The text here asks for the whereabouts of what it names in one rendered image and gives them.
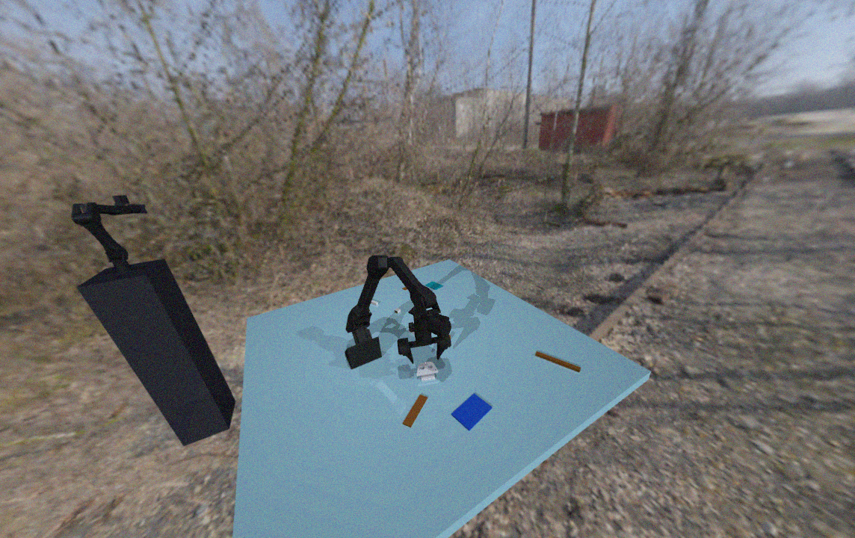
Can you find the blue flat plate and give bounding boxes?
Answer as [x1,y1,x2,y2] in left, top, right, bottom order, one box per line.
[451,394,492,430]

